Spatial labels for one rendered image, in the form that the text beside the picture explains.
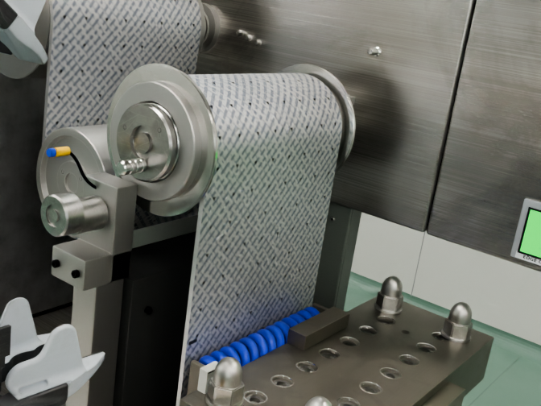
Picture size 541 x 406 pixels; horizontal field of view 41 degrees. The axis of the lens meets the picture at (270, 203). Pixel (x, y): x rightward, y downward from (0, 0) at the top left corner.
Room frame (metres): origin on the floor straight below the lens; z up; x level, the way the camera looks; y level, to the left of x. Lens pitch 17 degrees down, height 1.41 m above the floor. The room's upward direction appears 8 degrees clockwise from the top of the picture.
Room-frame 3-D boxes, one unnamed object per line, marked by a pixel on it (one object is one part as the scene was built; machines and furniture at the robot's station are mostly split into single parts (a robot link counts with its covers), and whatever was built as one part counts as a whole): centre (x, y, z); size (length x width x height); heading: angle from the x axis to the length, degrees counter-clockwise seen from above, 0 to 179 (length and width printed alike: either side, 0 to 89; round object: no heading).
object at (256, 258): (0.75, 0.00, 1.11); 0.23 x 0.01 x 0.18; 145
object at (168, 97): (0.78, 0.05, 1.25); 0.26 x 0.12 x 0.12; 145
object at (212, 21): (1.06, 0.16, 1.34); 0.07 x 0.07 x 0.07; 55
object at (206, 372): (0.62, 0.03, 1.04); 0.02 x 0.01 x 0.02; 145
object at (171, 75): (0.69, 0.12, 1.25); 0.15 x 0.01 x 0.15; 55
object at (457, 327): (0.82, -0.25, 1.05); 0.04 x 0.04 x 0.04
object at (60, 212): (0.64, 0.19, 1.18); 0.04 x 0.02 x 0.04; 55
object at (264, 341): (0.74, -0.02, 1.03); 0.21 x 0.04 x 0.03; 145
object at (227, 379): (0.60, 0.02, 1.05); 0.04 x 0.04 x 0.04
